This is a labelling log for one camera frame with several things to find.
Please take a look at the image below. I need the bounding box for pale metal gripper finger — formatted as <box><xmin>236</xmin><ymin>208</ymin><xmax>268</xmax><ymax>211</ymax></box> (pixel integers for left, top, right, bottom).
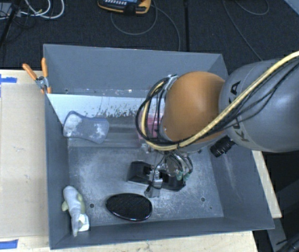
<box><xmin>144</xmin><ymin>186</ymin><xmax>162</xmax><ymax>198</ymax></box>
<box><xmin>149</xmin><ymin>177</ymin><xmax>164</xmax><ymax>190</ymax></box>

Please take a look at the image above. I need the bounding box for black angular plastic object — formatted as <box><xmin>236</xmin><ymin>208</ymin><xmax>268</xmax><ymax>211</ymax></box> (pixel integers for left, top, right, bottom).
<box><xmin>126</xmin><ymin>161</ymin><xmax>186</xmax><ymax>192</ymax></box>

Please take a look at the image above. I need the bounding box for black oval mesh disc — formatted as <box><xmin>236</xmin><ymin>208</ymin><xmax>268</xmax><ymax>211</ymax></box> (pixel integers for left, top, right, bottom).
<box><xmin>105</xmin><ymin>193</ymin><xmax>153</xmax><ymax>222</ymax></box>

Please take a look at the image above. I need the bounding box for pink object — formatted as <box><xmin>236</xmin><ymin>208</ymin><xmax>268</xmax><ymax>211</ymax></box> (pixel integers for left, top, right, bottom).
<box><xmin>138</xmin><ymin>111</ymin><xmax>165</xmax><ymax>141</ymax></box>

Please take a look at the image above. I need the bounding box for grey metal bin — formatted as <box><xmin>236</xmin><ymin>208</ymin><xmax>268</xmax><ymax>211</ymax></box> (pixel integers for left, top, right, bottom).
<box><xmin>42</xmin><ymin>44</ymin><xmax>275</xmax><ymax>249</ymax></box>

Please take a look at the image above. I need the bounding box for white and yellow cloth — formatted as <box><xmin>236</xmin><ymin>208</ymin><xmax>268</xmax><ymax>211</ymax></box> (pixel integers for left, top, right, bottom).
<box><xmin>61</xmin><ymin>185</ymin><xmax>90</xmax><ymax>237</ymax></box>

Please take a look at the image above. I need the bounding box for pale wood flat board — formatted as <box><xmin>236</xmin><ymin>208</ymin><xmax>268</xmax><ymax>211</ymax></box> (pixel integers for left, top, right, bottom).
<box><xmin>0</xmin><ymin>82</ymin><xmax>49</xmax><ymax>239</ymax></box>

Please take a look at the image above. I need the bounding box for black cylinder on white bracket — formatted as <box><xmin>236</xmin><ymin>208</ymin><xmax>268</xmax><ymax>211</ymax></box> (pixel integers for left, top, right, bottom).
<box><xmin>209</xmin><ymin>135</ymin><xmax>236</xmax><ymax>158</ymax></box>

